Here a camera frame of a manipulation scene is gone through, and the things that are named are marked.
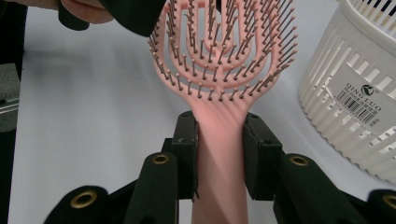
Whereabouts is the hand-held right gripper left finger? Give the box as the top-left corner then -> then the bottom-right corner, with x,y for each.
162,109 -> 201,201

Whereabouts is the white plastic basket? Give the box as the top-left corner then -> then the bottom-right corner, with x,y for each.
297,0 -> 396,185

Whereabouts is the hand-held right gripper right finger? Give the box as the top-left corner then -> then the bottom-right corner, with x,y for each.
242,112 -> 285,202

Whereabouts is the pink hairbrush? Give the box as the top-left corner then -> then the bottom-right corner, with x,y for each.
147,0 -> 299,224

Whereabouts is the white table board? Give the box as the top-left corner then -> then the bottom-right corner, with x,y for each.
7,0 -> 396,224

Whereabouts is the metal rail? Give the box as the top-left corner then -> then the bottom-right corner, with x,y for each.
0,96 -> 21,116

